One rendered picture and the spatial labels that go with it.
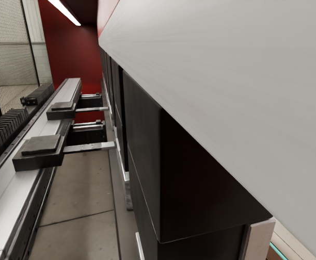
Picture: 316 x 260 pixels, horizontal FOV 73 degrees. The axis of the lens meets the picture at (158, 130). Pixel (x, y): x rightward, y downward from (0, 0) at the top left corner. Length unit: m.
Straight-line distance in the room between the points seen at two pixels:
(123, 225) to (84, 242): 1.18
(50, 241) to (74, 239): 0.16
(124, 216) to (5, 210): 0.26
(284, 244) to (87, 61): 2.47
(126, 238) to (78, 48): 2.41
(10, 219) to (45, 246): 1.32
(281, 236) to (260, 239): 1.32
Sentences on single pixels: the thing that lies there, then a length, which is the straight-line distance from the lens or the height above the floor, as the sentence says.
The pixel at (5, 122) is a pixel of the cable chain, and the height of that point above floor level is 1.04.
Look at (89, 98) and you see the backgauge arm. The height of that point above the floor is 0.84.
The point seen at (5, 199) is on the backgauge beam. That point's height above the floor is 0.98.
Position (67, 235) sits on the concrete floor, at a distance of 1.83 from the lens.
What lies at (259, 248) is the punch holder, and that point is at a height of 1.15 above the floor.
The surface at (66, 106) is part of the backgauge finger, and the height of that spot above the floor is 1.03.
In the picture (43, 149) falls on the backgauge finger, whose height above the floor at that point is 1.03.
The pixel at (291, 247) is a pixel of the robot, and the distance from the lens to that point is 1.47.
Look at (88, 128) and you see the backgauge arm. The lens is 1.24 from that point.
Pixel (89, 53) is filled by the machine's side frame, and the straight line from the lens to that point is 2.74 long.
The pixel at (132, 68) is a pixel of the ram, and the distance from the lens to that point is 0.16.
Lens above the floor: 1.29
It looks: 22 degrees down
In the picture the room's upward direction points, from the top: straight up
